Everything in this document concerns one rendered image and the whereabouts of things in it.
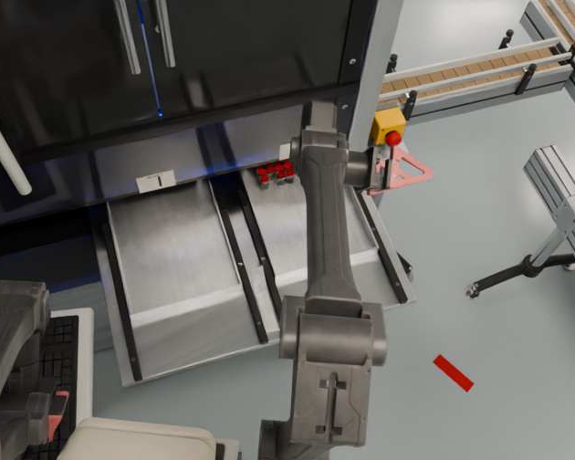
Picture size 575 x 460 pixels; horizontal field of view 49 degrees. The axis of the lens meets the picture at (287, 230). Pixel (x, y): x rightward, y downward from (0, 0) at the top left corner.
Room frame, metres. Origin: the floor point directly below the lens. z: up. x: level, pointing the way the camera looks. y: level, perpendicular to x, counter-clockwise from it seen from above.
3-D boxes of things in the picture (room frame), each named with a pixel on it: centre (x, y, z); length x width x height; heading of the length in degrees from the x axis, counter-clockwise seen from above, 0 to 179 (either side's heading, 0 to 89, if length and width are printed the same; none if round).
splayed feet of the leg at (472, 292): (1.14, -0.94, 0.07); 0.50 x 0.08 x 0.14; 113
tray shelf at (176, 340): (0.70, 0.09, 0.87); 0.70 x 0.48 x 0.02; 113
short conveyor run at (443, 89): (1.28, -0.43, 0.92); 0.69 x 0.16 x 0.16; 113
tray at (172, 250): (0.70, 0.28, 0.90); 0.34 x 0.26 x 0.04; 23
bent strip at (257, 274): (0.57, 0.04, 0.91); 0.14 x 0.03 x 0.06; 22
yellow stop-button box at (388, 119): (1.04, -0.22, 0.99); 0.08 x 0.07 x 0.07; 23
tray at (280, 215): (0.83, -0.04, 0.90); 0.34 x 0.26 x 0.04; 23
